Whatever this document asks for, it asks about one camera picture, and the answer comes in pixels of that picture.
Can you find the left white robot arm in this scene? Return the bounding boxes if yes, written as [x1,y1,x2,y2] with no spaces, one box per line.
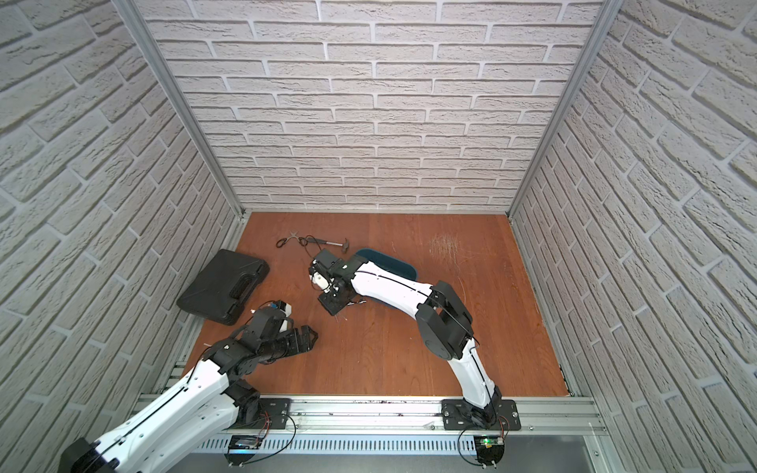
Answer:
[58,305,319,472]

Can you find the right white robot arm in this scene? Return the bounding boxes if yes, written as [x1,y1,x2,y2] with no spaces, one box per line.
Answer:
[309,250,501,425]

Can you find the teal plastic storage box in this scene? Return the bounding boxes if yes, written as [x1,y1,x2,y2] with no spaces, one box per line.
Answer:
[355,248,418,281]

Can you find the black plastic tool case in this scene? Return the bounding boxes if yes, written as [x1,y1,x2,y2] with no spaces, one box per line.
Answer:
[177,250,270,326]

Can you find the left controller board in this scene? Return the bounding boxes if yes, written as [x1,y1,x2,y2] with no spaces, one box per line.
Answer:
[225,436,260,467]

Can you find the controller board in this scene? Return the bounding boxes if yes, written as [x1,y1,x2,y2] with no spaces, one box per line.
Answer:
[225,436,260,467]
[473,436,506,468]

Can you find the right controller board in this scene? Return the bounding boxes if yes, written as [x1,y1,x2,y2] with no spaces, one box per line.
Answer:
[473,436,506,468]

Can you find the small black-handled hammer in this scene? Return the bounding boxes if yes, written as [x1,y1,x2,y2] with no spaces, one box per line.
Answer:
[306,236,350,253]

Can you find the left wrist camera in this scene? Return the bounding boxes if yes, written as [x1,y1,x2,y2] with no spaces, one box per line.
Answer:
[271,300,293,318]

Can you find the black-handled scissors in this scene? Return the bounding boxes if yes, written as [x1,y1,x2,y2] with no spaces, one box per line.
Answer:
[275,232,308,248]

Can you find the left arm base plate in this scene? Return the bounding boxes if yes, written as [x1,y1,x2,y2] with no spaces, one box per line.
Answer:
[231,397,292,430]

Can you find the aluminium front rail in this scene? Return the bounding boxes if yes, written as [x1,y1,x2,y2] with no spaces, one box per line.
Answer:
[195,395,609,456]

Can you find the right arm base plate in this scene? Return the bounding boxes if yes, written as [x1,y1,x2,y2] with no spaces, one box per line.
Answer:
[441,398,522,431]

